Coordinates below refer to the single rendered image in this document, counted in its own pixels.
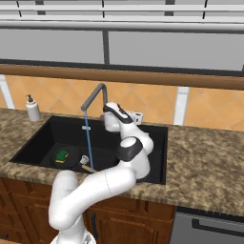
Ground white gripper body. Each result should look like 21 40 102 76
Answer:
131 111 145 126

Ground grey sink tap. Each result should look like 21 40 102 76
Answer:
80 83 110 122

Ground blue water stream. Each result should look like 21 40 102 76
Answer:
83 110 95 173

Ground green and yellow sponge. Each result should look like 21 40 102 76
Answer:
54 150 71 165

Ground black kitchen sink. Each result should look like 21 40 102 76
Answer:
9 115 169 186

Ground wooden window sill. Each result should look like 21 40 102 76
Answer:
0 64 244 92

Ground white window blinds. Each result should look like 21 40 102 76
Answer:
0 0 244 33

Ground wooden cupboard door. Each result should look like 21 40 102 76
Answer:
83 201 176 244

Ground white soap dispenser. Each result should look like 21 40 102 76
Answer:
25 93 42 123

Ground grey dishwasher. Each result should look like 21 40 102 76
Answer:
169 206 244 244

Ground window with grey frame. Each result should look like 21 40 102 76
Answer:
0 0 244 77

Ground black pan with wooden handle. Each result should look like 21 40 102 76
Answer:
50 145 97 174

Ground black cupboard door handle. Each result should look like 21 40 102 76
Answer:
91 213 98 240

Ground black dishwasher handle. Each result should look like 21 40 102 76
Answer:
191 217 244 238

